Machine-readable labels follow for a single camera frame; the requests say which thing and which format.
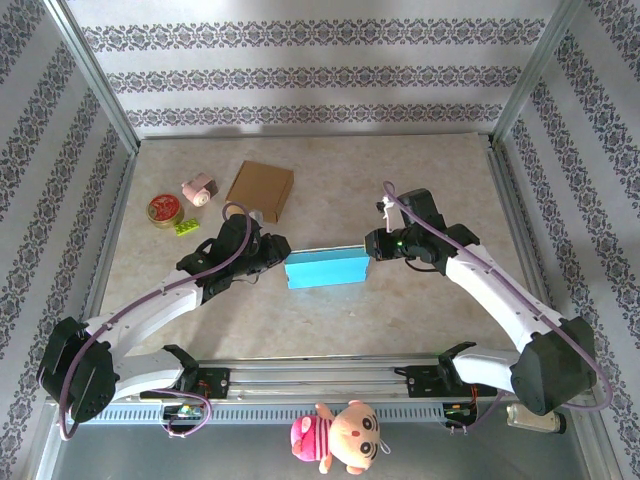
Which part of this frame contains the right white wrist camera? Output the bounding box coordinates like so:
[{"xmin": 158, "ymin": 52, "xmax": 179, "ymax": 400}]
[{"xmin": 375, "ymin": 195, "xmax": 399, "ymax": 227}]

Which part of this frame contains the pink plush doll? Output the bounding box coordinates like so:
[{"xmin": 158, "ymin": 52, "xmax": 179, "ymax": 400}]
[{"xmin": 289, "ymin": 399, "xmax": 392, "ymax": 476}]

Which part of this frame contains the aluminium side rail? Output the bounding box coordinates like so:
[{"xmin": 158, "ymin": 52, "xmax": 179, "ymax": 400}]
[
  {"xmin": 68, "ymin": 149, "xmax": 139, "ymax": 365},
  {"xmin": 487, "ymin": 142, "xmax": 571, "ymax": 360}
]

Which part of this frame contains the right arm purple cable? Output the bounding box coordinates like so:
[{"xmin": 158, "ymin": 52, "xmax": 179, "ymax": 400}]
[{"xmin": 382, "ymin": 179, "xmax": 614, "ymax": 435}]

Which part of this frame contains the white and teal paper box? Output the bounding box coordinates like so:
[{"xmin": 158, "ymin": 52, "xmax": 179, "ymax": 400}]
[{"xmin": 283, "ymin": 243, "xmax": 372, "ymax": 291}]

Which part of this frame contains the aluminium frame post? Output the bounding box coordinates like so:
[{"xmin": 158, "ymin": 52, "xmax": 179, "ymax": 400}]
[
  {"xmin": 43, "ymin": 0, "xmax": 141, "ymax": 156},
  {"xmin": 489, "ymin": 0, "xmax": 586, "ymax": 149}
]

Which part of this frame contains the slotted grey cable tray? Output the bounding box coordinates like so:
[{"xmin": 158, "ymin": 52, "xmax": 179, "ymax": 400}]
[{"xmin": 94, "ymin": 402, "xmax": 481, "ymax": 426}]

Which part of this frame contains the small pink box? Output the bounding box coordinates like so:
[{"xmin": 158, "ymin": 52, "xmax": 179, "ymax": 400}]
[{"xmin": 180, "ymin": 172, "xmax": 220, "ymax": 208}]

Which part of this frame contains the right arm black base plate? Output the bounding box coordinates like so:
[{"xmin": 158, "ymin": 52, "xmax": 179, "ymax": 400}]
[{"xmin": 394, "ymin": 363, "xmax": 499, "ymax": 400}]

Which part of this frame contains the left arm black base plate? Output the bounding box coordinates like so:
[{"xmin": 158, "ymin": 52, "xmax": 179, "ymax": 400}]
[{"xmin": 139, "ymin": 366, "xmax": 232, "ymax": 401}]

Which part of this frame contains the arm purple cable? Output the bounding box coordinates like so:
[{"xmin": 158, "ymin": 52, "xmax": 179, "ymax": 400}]
[
  {"xmin": 57, "ymin": 200, "xmax": 254, "ymax": 442},
  {"xmin": 382, "ymin": 179, "xmax": 614, "ymax": 435}
]

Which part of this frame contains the brown cardboard box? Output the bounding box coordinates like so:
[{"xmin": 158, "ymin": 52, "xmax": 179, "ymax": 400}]
[{"xmin": 224, "ymin": 159, "xmax": 295, "ymax": 225}]

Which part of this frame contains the small circuit board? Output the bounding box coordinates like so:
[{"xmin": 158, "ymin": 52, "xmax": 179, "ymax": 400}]
[
  {"xmin": 162, "ymin": 403, "xmax": 206, "ymax": 421},
  {"xmin": 442, "ymin": 402, "xmax": 479, "ymax": 421}
]

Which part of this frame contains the aluminium mounting rail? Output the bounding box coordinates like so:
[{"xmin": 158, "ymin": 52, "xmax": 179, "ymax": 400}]
[{"xmin": 47, "ymin": 354, "xmax": 599, "ymax": 401}]

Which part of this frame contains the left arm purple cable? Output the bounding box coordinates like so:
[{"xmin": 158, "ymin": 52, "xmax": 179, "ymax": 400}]
[{"xmin": 57, "ymin": 200, "xmax": 254, "ymax": 442}]

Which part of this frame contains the red round tin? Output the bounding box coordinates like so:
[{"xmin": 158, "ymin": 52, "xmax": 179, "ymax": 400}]
[{"xmin": 146, "ymin": 194, "xmax": 185, "ymax": 230}]

